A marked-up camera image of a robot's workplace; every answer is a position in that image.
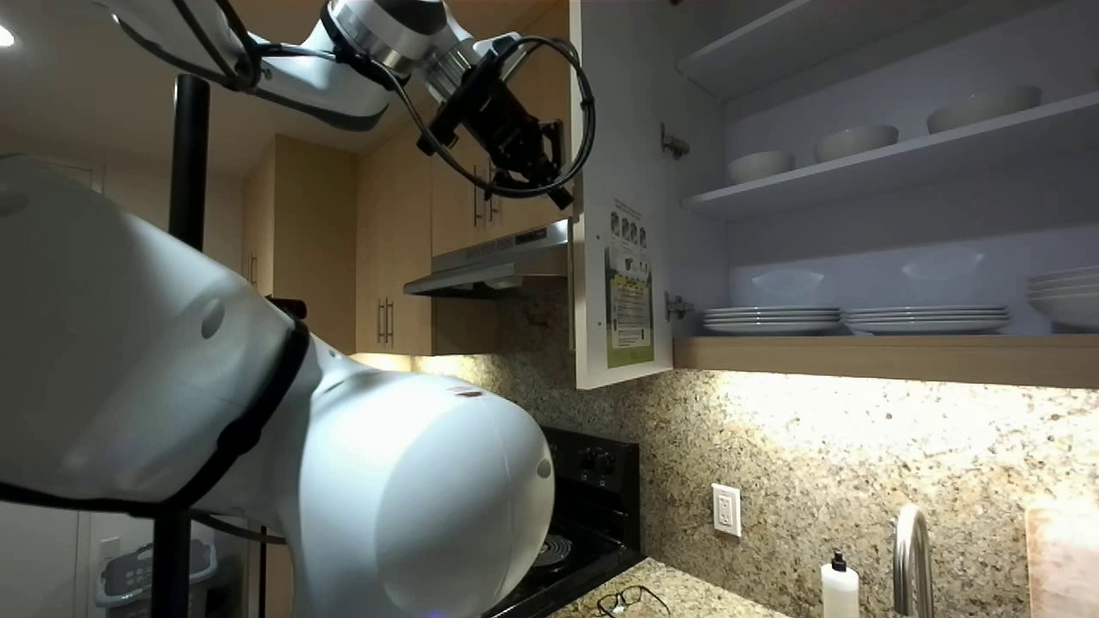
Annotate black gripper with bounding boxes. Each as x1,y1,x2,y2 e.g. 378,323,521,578
476,67,578,213

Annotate wooden cabinet door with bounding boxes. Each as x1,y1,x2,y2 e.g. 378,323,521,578
567,0,680,396

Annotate stainless range hood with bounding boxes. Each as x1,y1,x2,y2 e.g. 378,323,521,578
403,218,578,301

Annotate green printed paper sheet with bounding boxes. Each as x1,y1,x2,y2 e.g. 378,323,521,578
602,246,658,372

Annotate clear glass bowl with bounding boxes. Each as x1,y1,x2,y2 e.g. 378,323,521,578
750,267,830,308

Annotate black stove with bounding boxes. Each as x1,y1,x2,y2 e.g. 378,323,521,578
476,426,645,618

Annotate white soap bottle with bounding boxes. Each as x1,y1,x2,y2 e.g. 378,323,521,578
816,550,863,618

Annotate tall stack of white plates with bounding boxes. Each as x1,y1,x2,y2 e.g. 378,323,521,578
1023,264,1099,337

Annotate white laundry basket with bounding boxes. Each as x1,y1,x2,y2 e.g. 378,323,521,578
94,531,219,613

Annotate pale pink board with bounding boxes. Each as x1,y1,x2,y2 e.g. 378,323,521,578
1023,497,1099,618

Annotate black bar wrist camera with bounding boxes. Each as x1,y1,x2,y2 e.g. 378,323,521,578
422,40,511,159

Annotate tall wooden wall cabinet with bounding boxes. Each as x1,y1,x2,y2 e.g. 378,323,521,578
354,130,441,356

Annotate white wall outlet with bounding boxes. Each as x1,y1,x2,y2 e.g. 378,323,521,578
709,480,746,543

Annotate white-lined wall cabinet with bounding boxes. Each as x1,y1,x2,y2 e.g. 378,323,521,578
671,0,1099,393

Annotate thin wire eyeglasses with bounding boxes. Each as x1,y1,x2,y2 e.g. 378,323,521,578
591,581,677,618

